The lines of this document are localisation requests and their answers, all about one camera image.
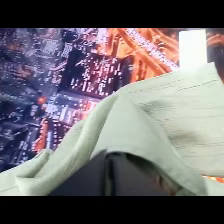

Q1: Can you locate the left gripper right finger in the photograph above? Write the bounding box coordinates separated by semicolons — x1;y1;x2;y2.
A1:
107;152;169;197

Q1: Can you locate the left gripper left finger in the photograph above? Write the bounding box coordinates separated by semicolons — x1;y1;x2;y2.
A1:
49;150;108;197

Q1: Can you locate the khaki shirt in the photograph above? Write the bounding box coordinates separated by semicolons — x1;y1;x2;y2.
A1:
0;61;224;197

